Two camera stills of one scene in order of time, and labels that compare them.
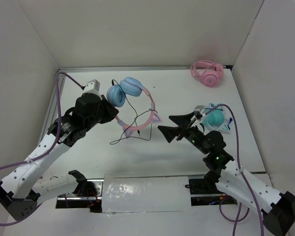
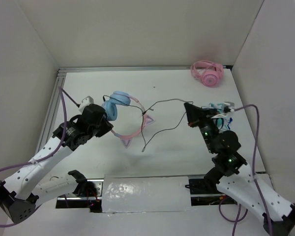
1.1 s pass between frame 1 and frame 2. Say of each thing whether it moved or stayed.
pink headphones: stayed
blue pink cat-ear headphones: moved
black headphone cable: moved
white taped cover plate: stayed
